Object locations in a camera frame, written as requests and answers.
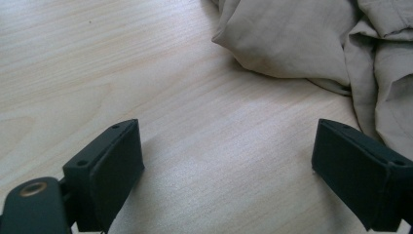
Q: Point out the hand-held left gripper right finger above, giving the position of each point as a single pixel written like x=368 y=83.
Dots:
x=354 y=169

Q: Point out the khaki shorts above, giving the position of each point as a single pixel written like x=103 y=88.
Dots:
x=324 y=42

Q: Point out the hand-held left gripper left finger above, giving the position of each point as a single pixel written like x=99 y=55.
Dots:
x=107 y=172

